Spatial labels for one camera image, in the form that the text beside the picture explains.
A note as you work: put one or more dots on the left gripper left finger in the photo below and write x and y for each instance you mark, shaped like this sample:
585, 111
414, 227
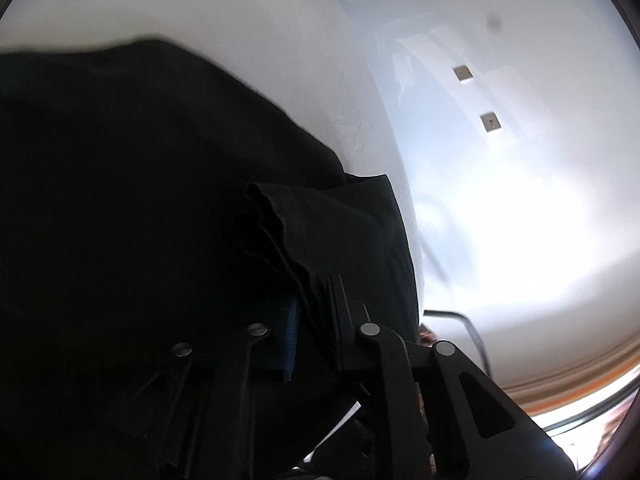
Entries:
227, 399

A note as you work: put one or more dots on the black denim pants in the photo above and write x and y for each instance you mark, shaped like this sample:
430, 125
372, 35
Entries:
88, 402

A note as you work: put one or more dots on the upper wall socket plate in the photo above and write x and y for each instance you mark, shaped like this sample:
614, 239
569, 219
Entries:
463, 73

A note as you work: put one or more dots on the lower wall socket plate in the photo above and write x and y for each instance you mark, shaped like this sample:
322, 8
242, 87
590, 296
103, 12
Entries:
490, 121

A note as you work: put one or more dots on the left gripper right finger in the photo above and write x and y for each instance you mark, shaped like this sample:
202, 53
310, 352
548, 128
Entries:
429, 413

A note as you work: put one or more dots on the wall socket plate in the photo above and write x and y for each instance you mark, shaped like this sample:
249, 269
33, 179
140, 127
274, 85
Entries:
463, 73
490, 121

